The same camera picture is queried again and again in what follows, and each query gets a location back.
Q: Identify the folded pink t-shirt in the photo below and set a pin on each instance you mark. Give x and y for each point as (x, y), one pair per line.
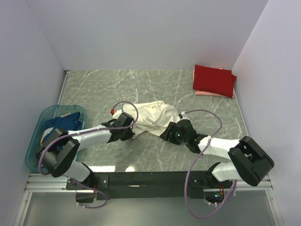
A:
(203, 93)

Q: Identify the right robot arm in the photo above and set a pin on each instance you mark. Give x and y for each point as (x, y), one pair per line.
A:
(248, 161)

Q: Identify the blue t-shirt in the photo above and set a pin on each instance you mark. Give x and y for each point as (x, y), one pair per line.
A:
(71, 122)

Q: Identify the folded red t-shirt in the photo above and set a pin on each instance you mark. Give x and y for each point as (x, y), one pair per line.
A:
(214, 80)

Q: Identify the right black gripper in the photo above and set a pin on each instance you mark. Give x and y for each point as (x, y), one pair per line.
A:
(172, 127)

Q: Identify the teal plastic basket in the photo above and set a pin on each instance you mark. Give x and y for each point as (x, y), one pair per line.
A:
(47, 114)

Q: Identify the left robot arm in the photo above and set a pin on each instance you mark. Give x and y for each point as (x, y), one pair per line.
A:
(58, 153)

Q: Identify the white t-shirt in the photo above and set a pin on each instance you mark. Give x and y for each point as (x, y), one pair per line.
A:
(153, 117)

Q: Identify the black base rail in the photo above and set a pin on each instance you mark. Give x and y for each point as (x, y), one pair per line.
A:
(120, 185)

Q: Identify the beige t-shirt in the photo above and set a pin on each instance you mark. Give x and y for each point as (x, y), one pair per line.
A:
(48, 130)

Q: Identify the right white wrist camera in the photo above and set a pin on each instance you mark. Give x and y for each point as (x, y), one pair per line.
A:
(183, 116)

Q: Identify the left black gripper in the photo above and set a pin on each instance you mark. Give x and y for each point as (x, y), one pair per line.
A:
(130, 134)

